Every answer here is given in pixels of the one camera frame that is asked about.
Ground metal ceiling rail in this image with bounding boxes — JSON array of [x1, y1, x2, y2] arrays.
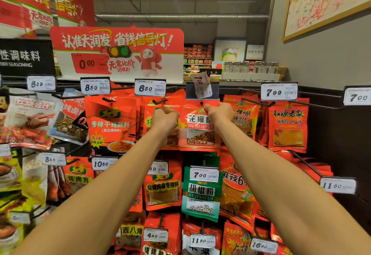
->
[[95, 13, 269, 21]]

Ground red barbecue dip seasoning packet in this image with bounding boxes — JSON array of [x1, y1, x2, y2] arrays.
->
[[142, 91, 186, 148]]

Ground person's left hand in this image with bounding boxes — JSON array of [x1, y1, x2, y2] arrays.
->
[[149, 107, 181, 138]]

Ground person's right forearm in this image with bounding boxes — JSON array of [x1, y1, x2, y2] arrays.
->
[[217, 121, 371, 255]]

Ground distant shelf goods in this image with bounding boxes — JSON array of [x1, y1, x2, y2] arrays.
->
[[184, 43, 288, 81]]

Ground black category sign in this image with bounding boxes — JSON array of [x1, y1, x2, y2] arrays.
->
[[0, 38, 57, 77]]

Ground person's right hand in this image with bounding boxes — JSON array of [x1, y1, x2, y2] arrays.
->
[[204, 102, 235, 130]]

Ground clear packet with red label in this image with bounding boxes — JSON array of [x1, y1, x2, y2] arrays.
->
[[49, 88, 89, 144]]

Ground pale white packet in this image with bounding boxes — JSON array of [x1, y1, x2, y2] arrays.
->
[[22, 156, 48, 206]]

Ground yellow green packet bowl picture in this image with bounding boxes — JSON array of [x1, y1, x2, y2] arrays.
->
[[0, 159, 23, 193]]

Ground person's left forearm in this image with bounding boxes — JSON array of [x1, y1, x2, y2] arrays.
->
[[12, 127, 175, 255]]

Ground assorted green brown packets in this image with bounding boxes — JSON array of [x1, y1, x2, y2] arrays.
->
[[0, 194, 59, 255]]

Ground hanging display of seasoning packets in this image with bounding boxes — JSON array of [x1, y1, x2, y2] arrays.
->
[[0, 75, 371, 255]]

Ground white picture poster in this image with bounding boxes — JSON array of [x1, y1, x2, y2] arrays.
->
[[213, 38, 247, 67]]

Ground white red-print sauce packet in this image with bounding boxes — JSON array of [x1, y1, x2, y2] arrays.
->
[[3, 95, 59, 150]]

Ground green white-label packet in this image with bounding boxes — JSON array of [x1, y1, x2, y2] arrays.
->
[[181, 154, 223, 222]]

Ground red white promotion sign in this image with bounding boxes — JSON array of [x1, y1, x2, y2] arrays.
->
[[50, 27, 185, 84]]

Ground small white sign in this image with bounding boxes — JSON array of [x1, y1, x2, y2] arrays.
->
[[246, 44, 265, 61]]

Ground rows of hanging red packets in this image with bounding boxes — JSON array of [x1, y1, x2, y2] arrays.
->
[[64, 89, 334, 255]]

